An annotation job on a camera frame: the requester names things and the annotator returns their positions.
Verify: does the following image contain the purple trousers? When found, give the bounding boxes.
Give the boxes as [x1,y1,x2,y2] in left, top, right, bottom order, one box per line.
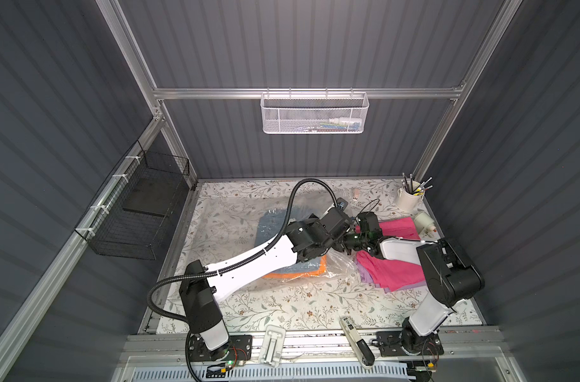
[357,264,426,293]

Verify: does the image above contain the orange garment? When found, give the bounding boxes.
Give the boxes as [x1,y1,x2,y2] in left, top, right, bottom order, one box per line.
[264,256,327,279]

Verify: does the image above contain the pink trousers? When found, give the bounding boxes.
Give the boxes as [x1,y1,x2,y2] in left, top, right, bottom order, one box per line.
[356,217,425,288]

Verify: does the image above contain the blue jeans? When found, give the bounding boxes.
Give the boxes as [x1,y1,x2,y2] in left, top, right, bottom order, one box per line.
[255,205,316,246]

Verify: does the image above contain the clear plastic vacuum bag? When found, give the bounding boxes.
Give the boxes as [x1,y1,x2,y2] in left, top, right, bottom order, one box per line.
[175,194,359,299]

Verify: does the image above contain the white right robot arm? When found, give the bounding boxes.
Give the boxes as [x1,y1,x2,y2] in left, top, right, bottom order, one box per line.
[344,212,485,355]

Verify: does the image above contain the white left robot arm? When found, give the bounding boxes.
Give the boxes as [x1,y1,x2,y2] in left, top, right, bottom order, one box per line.
[179,207,353,353]

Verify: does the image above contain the mint green pencil sharpener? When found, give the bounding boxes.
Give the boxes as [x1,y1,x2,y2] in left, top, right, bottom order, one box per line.
[413,212,437,236]

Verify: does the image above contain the cream metal pencil bucket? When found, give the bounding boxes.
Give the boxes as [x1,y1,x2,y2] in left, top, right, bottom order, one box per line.
[395,179,425,213]

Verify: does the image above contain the white handheld scanner tool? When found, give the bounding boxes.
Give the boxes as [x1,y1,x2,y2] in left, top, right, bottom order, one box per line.
[339,316,376,369]

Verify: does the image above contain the black corrugated cable conduit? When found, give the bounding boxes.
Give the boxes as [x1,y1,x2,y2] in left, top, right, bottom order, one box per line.
[146,177,341,323]

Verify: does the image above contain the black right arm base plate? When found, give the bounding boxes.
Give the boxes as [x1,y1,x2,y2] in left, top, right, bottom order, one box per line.
[370,330,444,358]

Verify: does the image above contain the white wire wall basket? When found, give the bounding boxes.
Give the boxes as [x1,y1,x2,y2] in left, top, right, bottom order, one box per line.
[260,91,369,135]

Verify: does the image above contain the white plastic bracket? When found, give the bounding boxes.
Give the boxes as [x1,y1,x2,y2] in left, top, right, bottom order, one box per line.
[258,325,287,368]

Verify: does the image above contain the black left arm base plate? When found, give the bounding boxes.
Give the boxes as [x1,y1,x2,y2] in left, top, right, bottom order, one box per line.
[187,334,253,364]

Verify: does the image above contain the black wire side basket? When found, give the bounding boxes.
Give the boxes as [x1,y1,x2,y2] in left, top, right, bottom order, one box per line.
[74,148,191,260]

